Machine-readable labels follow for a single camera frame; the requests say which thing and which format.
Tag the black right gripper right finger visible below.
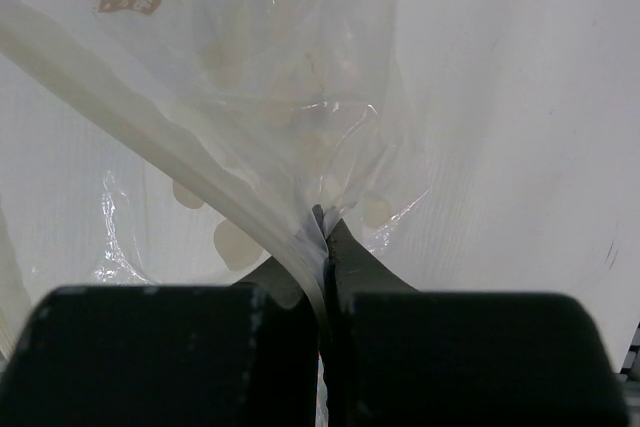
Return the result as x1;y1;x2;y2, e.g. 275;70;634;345
324;223;630;426

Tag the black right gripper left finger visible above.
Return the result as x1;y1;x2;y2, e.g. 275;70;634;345
1;260;318;426

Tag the clear zip top bag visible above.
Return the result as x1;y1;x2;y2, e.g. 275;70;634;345
0;0;436;427

